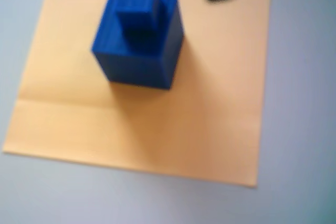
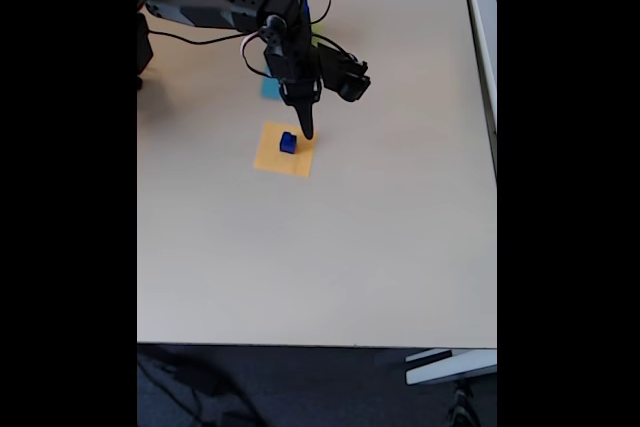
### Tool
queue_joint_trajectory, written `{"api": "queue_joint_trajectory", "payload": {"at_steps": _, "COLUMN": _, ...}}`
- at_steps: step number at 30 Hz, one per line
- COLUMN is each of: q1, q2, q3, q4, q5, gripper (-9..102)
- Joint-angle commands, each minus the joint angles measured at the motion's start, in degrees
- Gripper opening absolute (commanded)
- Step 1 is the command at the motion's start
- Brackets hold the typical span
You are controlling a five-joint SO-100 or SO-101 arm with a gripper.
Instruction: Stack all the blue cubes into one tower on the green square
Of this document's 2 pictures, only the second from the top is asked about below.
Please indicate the large blue cube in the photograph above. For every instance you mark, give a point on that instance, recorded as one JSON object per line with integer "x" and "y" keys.
{"x": 307, "y": 9}

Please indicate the black stand leg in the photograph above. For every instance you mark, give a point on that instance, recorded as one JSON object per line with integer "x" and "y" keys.
{"x": 462, "y": 407}

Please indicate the green paper square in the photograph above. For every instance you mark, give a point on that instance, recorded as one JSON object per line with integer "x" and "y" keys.
{"x": 317, "y": 32}

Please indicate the small blue cube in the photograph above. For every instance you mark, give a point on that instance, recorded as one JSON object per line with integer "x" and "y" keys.
{"x": 286, "y": 148}

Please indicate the light blue paper square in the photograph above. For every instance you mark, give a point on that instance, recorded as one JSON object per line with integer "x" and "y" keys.
{"x": 269, "y": 89}

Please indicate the black camera box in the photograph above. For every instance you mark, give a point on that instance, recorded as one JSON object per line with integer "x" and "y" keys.
{"x": 345, "y": 72}

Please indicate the orange paper square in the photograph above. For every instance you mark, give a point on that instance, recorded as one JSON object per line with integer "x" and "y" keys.
{"x": 270, "y": 159}

